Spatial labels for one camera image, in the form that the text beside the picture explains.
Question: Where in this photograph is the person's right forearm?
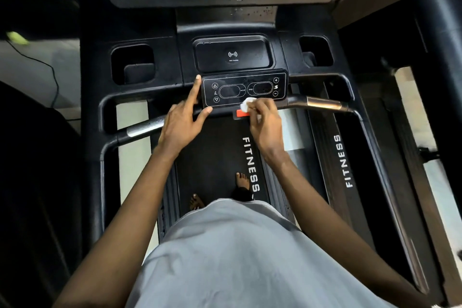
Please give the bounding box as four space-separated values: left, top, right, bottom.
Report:
269 154 434 308

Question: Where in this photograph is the person's bare foot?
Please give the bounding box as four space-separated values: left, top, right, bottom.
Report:
234 171 253 191
189 193 206 211

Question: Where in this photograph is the person's left hand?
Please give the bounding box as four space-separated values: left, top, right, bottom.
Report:
155 75 214 161

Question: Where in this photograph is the yellow-green plug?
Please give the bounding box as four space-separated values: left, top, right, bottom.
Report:
6 31 30 47

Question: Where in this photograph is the small white wipe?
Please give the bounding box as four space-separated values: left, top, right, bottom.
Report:
239 97 259 117

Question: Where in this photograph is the black stair climber machine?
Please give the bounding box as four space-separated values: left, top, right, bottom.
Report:
0 80 93 308

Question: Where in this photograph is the black treadmill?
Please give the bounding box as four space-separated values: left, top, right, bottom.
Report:
318 0 462 308
79 0 437 308

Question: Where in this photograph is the person's left forearm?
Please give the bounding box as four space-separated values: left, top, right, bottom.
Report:
54 147 178 308

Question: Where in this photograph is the person's right hand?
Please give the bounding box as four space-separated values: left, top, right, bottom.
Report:
247 98 288 168

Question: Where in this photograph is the black power cable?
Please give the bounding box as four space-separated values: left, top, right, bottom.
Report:
6 38 62 110

